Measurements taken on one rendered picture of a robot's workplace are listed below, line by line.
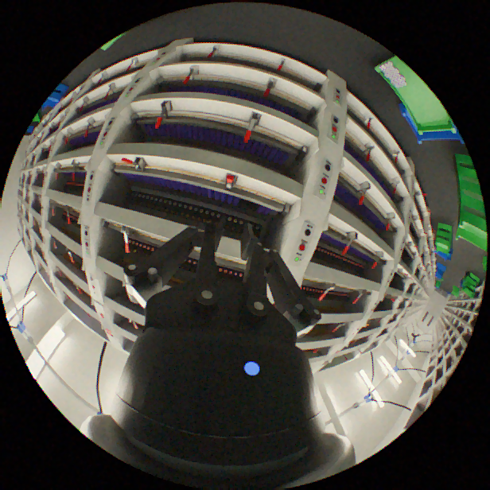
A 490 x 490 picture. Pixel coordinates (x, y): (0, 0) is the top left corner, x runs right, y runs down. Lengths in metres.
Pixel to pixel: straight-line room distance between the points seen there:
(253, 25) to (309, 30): 0.20
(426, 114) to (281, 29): 0.61
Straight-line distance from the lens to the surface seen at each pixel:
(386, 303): 1.65
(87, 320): 1.29
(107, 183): 0.58
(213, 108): 0.46
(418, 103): 0.83
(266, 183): 0.34
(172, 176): 0.41
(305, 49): 0.81
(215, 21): 0.85
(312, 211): 0.39
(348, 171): 0.55
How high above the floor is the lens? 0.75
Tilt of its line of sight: 15 degrees up
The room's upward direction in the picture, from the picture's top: 161 degrees counter-clockwise
